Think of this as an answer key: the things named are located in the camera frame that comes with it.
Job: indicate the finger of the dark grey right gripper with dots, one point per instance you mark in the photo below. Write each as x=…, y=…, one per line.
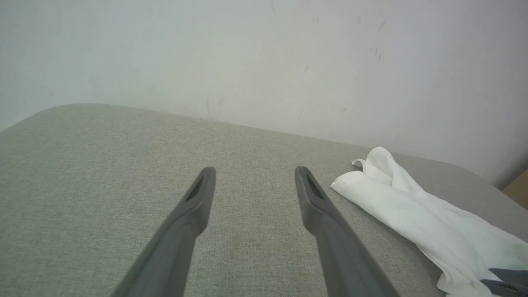
x=511, y=275
x=503, y=289

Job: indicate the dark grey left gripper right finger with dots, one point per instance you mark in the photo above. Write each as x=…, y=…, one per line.
x=330, y=231

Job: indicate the grey fabric sofa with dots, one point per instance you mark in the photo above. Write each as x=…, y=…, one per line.
x=103, y=185

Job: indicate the white garment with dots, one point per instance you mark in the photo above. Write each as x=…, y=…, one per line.
x=433, y=222

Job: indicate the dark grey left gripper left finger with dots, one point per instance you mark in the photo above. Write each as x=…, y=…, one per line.
x=181, y=231

